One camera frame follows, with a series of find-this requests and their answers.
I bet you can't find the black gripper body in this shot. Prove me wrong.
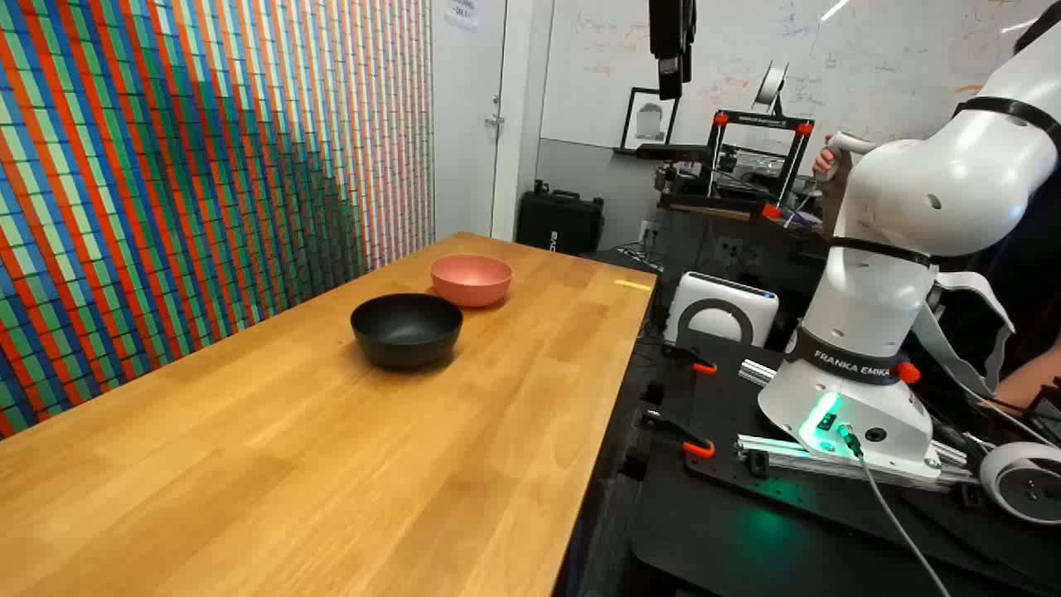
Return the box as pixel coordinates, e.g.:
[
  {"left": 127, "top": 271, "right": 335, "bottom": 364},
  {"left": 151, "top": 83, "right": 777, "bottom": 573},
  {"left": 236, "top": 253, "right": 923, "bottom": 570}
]
[{"left": 648, "top": 0, "right": 698, "bottom": 68}]

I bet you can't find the black bowl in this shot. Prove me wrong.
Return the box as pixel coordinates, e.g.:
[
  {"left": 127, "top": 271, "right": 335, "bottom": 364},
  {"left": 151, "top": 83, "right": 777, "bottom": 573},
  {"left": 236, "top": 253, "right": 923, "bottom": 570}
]
[{"left": 349, "top": 291, "right": 467, "bottom": 376}]

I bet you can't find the person forearm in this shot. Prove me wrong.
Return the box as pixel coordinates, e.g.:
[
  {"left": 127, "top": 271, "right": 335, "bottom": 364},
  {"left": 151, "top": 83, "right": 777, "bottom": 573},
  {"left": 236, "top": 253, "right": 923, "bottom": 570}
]
[{"left": 988, "top": 337, "right": 1061, "bottom": 418}]

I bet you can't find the light red bowl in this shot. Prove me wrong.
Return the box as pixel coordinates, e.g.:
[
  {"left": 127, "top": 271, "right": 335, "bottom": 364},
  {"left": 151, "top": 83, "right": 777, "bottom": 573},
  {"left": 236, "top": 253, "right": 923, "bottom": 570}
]
[{"left": 426, "top": 253, "right": 518, "bottom": 313}]

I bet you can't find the framed portrait picture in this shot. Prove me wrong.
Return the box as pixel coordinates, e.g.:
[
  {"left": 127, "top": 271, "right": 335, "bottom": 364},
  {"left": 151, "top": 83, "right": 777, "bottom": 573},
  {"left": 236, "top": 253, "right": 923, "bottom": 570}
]
[{"left": 615, "top": 83, "right": 684, "bottom": 155}]

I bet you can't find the filament spool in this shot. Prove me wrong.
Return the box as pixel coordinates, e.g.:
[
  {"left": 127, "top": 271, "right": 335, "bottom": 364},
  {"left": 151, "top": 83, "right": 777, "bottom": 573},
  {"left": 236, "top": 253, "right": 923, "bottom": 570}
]
[{"left": 751, "top": 61, "right": 793, "bottom": 115}]

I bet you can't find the black orange 3D printer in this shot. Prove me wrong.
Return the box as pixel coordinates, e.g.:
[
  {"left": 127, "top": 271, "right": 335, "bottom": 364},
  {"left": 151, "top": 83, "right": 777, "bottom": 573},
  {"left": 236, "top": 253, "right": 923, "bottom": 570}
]
[{"left": 657, "top": 105, "right": 821, "bottom": 229}]

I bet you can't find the black carry case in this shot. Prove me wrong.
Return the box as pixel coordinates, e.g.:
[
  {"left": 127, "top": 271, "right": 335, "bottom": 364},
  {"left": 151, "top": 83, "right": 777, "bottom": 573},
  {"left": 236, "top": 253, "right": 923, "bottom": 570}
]
[{"left": 513, "top": 179, "right": 608, "bottom": 254}]

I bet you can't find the dark printer desk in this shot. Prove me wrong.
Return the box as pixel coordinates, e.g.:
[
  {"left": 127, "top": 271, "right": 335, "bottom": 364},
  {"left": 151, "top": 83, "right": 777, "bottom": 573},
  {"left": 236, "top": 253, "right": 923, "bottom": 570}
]
[{"left": 641, "top": 197, "right": 828, "bottom": 331}]

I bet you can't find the white rounded box device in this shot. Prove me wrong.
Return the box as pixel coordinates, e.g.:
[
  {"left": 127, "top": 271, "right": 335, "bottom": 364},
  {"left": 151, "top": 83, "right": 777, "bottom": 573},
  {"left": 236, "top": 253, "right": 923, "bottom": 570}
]
[{"left": 659, "top": 270, "right": 786, "bottom": 352}]

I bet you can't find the orange black clamp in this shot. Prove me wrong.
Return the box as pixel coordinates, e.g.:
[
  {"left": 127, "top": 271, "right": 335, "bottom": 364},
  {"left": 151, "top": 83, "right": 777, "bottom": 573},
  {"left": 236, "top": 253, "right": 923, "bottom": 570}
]
[
  {"left": 659, "top": 341, "right": 724, "bottom": 382},
  {"left": 641, "top": 406, "right": 718, "bottom": 467}
]

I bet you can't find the white round device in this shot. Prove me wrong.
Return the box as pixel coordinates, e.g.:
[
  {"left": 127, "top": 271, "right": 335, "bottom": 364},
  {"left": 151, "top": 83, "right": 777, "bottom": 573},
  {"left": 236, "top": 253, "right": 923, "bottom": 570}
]
[{"left": 975, "top": 437, "right": 1061, "bottom": 528}]

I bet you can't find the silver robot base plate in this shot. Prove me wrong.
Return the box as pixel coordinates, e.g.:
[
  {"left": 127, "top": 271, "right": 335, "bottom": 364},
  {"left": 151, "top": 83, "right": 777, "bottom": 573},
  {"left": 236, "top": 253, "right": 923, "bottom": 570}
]
[{"left": 732, "top": 431, "right": 982, "bottom": 490}]

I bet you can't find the black robot mount table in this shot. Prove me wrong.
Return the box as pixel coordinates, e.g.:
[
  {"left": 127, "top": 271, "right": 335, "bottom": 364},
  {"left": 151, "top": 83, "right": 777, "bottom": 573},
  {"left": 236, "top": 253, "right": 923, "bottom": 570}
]
[{"left": 571, "top": 324, "right": 1061, "bottom": 597}]

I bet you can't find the white base cable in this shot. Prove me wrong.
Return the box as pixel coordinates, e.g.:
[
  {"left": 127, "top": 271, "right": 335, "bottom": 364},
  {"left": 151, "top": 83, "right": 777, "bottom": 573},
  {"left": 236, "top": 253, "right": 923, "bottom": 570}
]
[{"left": 845, "top": 434, "right": 954, "bottom": 597}]

